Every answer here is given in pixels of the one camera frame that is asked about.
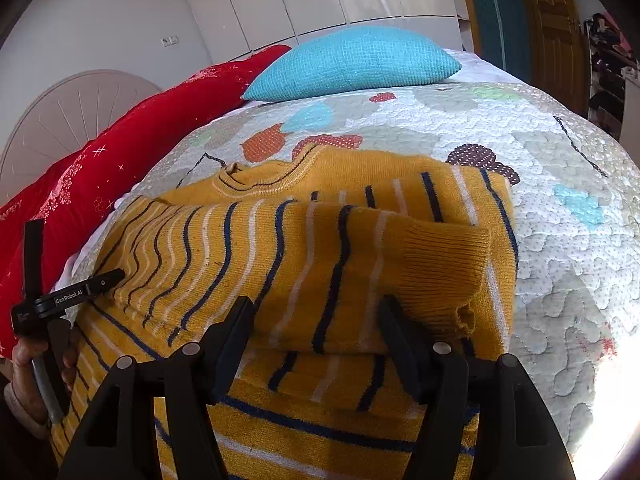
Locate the patchwork quilt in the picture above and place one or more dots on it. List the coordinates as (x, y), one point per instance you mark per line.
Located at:
(550, 240)

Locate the person's left hand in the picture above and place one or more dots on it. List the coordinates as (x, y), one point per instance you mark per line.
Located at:
(20, 375)

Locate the red patterned pillow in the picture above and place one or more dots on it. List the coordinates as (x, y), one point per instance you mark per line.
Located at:
(120, 155)

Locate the wooden door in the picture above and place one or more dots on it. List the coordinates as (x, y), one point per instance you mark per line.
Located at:
(555, 25)

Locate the person's left forearm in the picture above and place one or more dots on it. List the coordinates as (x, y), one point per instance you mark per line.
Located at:
(17, 412)

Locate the white wall socket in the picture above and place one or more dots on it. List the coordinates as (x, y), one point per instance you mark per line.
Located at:
(170, 40)

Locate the round beige headboard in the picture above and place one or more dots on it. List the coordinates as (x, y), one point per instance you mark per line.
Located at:
(60, 110)

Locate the teal curtain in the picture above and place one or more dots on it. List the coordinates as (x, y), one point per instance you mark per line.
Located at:
(492, 15)

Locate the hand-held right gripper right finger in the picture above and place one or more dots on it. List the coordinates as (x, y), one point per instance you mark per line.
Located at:
(400, 340)

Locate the white bed sheet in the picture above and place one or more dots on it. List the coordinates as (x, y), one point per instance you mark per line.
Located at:
(480, 67)

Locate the turquoise pillow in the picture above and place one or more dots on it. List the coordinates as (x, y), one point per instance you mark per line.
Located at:
(350, 62)

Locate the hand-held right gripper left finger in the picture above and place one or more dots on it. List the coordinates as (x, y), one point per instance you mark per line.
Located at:
(235, 340)

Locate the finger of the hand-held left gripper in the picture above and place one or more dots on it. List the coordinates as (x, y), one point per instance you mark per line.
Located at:
(105, 280)

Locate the white shelf unit with clutter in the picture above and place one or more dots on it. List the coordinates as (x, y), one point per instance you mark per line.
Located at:
(612, 70)

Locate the yellow striped sweater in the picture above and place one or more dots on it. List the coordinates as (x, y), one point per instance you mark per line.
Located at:
(320, 240)

